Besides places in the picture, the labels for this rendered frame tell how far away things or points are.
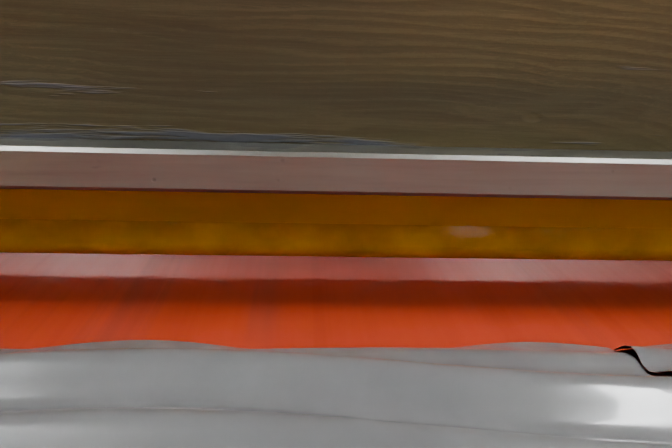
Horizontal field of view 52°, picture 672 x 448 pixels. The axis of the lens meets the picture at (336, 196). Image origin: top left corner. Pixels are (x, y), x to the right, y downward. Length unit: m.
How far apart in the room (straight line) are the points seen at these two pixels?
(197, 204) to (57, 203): 0.04
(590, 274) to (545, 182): 0.05
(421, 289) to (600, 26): 0.08
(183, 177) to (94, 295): 0.04
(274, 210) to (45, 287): 0.06
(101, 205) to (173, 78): 0.04
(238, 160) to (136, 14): 0.04
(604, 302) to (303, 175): 0.09
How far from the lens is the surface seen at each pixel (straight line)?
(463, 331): 0.17
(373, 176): 0.17
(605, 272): 0.22
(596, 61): 0.19
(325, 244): 0.19
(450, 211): 0.20
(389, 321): 0.17
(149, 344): 0.16
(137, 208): 0.20
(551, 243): 0.21
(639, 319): 0.19
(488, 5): 0.18
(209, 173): 0.17
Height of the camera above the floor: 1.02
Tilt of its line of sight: 14 degrees down
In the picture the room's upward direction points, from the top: 2 degrees clockwise
